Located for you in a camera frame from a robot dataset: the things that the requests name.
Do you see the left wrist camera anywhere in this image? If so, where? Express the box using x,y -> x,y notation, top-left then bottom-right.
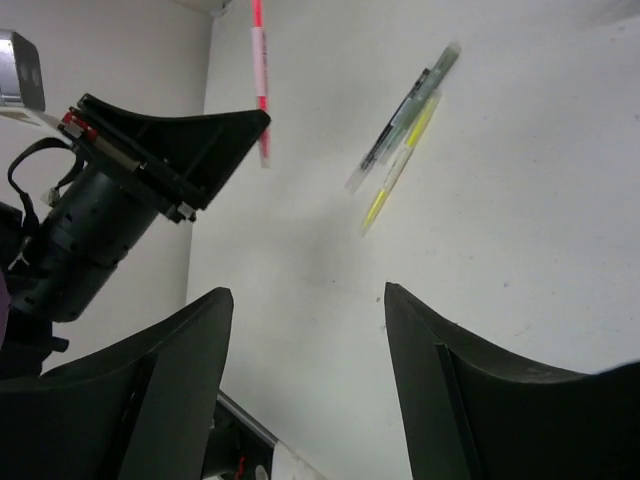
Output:
0,29 -> 46,112

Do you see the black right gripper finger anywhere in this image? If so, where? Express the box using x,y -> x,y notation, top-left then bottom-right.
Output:
79,94 -> 271,210

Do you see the pink highlighter pen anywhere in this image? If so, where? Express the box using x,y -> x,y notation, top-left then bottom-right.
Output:
251,0 -> 270,168

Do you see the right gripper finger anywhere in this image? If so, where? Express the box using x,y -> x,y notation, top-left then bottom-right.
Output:
117,287 -> 234,479
384,283 -> 485,479

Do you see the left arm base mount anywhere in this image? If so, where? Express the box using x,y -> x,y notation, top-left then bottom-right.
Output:
201,392 -> 278,480

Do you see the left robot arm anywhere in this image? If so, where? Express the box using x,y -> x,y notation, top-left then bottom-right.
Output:
1,95 -> 222,380

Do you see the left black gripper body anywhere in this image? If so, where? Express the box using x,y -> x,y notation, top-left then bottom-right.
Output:
59,94 -> 210,223

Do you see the green grey pen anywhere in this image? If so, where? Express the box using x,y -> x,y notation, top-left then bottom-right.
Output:
388,42 -> 461,149

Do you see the red pen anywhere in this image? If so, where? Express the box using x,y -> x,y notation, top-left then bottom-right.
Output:
345,68 -> 431,193

